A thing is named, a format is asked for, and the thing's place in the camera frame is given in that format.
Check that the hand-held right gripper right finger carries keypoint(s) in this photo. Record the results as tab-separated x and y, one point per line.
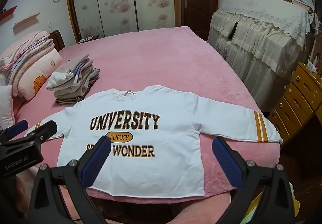
226	163

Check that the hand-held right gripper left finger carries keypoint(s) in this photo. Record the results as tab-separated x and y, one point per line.
95	162

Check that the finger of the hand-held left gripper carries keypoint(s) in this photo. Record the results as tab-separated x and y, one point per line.
42	130
18	127

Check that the white printed sweatshirt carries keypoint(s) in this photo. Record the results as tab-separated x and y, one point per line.
176	103

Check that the stack of folded clothes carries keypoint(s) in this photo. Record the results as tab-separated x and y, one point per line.
73	80

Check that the white pillow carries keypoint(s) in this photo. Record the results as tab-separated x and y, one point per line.
5	105

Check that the pale green cloth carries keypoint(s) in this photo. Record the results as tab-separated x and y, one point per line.
254	207

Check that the pink cartoon print pillow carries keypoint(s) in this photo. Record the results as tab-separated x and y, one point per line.
37	73

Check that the folded pink striped quilt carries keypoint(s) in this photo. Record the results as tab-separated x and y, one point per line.
27	48

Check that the dark wooden headboard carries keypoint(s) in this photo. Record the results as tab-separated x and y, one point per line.
57	40

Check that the yellow wooden drawer cabinet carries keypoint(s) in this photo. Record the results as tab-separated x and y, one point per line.
296	98

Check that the pink plush bed blanket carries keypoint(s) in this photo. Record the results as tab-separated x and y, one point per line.
163	63

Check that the white crocheted cover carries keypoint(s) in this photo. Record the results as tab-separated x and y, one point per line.
261	38

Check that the group of small bottles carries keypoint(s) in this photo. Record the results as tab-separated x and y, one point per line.
315	63

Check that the floral sliding door wardrobe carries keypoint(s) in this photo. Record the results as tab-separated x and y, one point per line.
113	0

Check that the light wooden wall shelf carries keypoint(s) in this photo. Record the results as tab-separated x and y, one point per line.
26	20

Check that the red wall shelf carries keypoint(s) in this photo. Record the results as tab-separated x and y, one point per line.
7	12

